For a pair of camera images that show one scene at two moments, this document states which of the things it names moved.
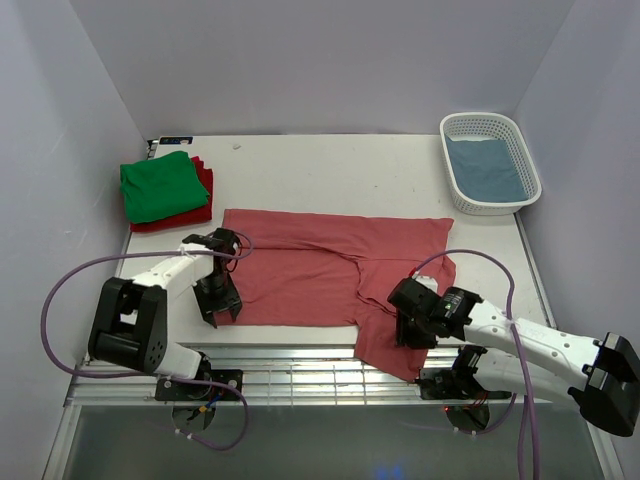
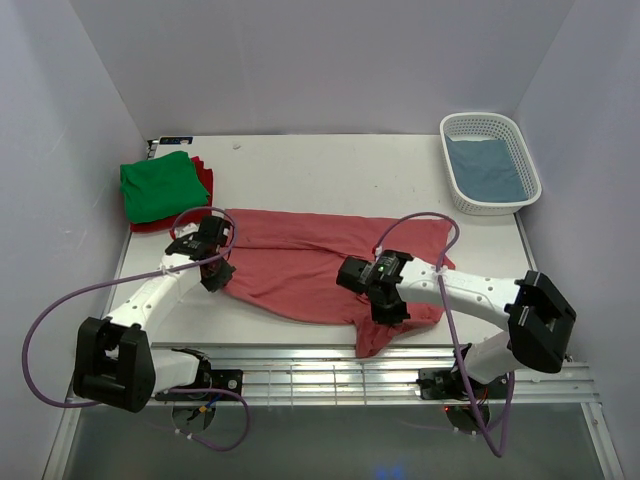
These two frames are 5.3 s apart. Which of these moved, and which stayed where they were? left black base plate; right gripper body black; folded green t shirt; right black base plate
Moved: right gripper body black
Stayed: folded green t shirt; left black base plate; right black base plate
